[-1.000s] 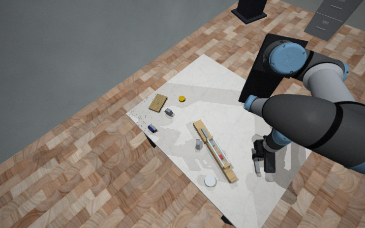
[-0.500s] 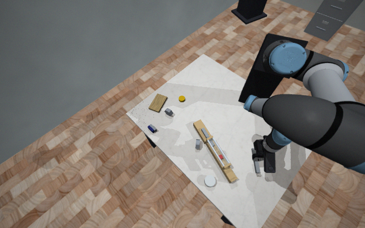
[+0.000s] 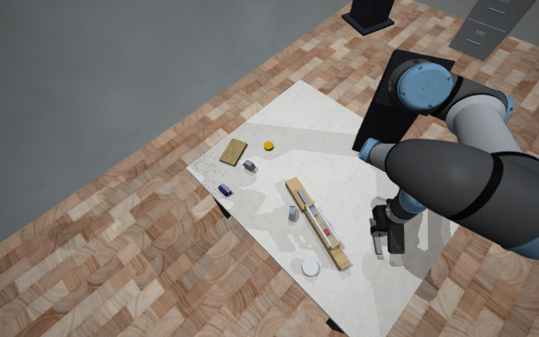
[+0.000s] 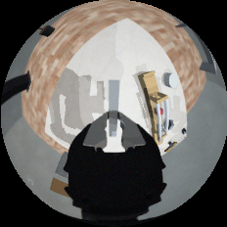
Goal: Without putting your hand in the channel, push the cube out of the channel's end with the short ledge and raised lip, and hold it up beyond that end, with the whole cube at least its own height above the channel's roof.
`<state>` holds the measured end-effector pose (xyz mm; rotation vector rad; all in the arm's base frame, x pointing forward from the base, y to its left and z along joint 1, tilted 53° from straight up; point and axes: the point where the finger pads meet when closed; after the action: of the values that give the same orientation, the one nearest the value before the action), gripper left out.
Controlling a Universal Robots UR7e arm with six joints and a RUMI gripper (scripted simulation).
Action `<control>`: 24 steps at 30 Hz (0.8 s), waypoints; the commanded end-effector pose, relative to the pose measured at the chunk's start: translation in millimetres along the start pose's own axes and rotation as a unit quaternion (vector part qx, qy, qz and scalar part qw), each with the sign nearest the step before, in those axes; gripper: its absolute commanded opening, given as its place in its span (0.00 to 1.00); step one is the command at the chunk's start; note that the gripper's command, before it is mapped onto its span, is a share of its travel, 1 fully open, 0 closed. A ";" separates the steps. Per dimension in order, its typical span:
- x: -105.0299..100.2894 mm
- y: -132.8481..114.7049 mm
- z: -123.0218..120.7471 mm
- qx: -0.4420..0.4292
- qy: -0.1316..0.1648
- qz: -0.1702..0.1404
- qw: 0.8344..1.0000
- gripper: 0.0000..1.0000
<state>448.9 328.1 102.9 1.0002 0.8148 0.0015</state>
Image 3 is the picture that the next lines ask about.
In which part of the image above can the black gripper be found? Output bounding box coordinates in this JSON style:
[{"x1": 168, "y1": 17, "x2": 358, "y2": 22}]
[{"x1": 370, "y1": 199, "x2": 401, "y2": 237}]

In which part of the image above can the grey cylinder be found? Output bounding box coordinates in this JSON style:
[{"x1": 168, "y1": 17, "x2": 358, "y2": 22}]
[{"x1": 301, "y1": 259, "x2": 318, "y2": 277}]

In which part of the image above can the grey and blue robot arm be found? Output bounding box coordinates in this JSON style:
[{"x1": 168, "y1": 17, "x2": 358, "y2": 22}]
[{"x1": 358, "y1": 59, "x2": 539, "y2": 260}]

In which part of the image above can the tan wooden block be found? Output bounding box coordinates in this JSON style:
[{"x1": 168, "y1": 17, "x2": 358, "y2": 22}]
[{"x1": 219, "y1": 138, "x2": 247, "y2": 166}]

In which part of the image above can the grey square stick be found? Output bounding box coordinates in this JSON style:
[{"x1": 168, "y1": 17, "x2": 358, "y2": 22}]
[
  {"x1": 297, "y1": 189, "x2": 309, "y2": 205},
  {"x1": 369, "y1": 217, "x2": 383, "y2": 255}
]

